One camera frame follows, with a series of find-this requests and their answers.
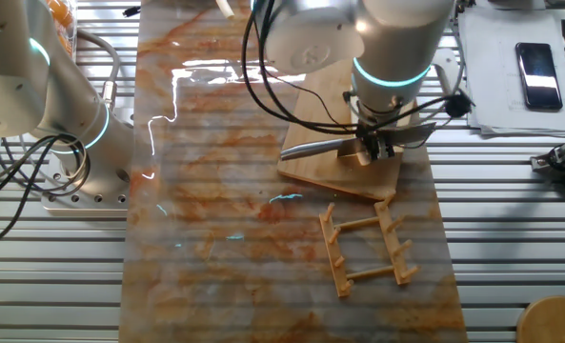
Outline marble pattern table mat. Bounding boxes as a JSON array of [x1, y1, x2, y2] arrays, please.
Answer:
[[118, 0, 469, 343]]

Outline clear plastic fruit container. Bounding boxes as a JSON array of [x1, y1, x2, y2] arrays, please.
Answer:
[[43, 0, 79, 57]]

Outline grey hose with metal connector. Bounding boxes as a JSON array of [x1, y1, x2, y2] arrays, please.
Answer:
[[74, 29, 123, 113]]

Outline black smartphone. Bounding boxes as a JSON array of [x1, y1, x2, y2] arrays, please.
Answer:
[[515, 41, 564, 111]]

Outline steel cleaver knife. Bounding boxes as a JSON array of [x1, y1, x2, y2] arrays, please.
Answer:
[[280, 121, 438, 162]]

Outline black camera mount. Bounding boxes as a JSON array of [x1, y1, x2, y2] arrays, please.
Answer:
[[529, 137, 565, 190]]

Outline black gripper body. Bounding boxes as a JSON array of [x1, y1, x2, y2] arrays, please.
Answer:
[[363, 122, 404, 147]]

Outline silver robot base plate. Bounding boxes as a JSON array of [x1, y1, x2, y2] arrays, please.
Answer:
[[40, 151, 131, 214]]

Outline black gripper cable with clip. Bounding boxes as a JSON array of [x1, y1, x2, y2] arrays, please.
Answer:
[[241, 0, 476, 137]]

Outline black cable bundle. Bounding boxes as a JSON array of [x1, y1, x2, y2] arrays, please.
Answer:
[[0, 134, 91, 249]]

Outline orange fruit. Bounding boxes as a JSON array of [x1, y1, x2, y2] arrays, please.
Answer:
[[46, 0, 75, 29]]

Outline wooden cutting board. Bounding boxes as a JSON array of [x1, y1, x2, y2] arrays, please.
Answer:
[[276, 59, 414, 201]]

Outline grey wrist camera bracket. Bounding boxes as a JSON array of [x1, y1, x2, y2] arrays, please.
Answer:
[[432, 47, 460, 96]]

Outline wooden mug tree stand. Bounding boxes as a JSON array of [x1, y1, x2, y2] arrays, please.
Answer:
[[515, 294, 565, 343]]

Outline wooden peg knife rack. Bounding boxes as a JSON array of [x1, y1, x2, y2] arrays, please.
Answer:
[[318, 192, 421, 299]]

